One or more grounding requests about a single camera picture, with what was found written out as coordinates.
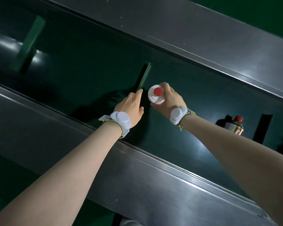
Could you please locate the person's right hand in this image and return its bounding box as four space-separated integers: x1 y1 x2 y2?
150 82 188 119

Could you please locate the dark green conveyor belt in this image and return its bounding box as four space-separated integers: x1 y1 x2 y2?
0 0 283 200

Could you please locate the green belt cleat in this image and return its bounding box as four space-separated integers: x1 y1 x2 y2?
134 62 153 91
11 16 46 75

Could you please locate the grey wrist tracker band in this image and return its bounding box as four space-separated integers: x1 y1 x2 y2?
99 111 132 139
169 106 196 131

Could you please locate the grey metal conveyor side rail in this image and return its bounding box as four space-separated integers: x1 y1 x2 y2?
0 80 279 226
39 0 283 103

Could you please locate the person's left forearm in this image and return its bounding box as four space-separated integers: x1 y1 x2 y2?
0 121 123 226

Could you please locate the person's left hand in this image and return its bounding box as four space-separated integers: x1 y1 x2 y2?
114 89 144 128

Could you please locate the labelled bottle with red cap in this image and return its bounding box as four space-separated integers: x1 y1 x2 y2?
224 116 244 136

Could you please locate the clear bottle with red cap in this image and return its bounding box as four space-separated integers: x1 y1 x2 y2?
148 85 166 105

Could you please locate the person's right forearm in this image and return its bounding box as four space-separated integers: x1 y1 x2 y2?
179 114 283 226

